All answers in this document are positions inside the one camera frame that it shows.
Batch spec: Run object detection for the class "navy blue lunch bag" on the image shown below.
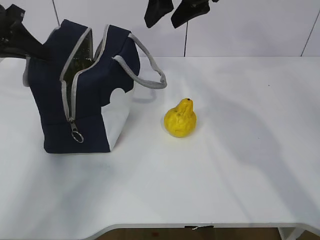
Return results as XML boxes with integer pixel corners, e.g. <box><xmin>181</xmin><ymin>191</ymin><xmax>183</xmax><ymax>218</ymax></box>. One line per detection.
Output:
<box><xmin>23</xmin><ymin>19</ymin><xmax>167</xmax><ymax>154</ymax></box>

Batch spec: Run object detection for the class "yellow pear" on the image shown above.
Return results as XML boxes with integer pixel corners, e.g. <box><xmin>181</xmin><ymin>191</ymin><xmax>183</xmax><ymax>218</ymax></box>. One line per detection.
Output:
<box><xmin>164</xmin><ymin>98</ymin><xmax>197</xmax><ymax>138</ymax></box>

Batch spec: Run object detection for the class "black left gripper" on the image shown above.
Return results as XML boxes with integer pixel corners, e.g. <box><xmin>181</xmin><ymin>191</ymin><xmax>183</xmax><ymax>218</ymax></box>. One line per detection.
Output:
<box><xmin>0</xmin><ymin>4</ymin><xmax>50</xmax><ymax>61</ymax></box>

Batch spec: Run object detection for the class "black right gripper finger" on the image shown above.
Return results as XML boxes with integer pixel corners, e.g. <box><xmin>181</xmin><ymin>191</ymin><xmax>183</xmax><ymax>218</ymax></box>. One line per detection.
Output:
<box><xmin>144</xmin><ymin>0</ymin><xmax>174</xmax><ymax>28</ymax></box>
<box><xmin>171</xmin><ymin>0</ymin><xmax>210</xmax><ymax>29</ymax></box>

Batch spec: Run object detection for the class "black tape on table edge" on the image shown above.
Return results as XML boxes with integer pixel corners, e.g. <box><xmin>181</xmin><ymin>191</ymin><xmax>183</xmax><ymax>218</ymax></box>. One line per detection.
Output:
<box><xmin>184</xmin><ymin>225</ymin><xmax>214</xmax><ymax>231</ymax></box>

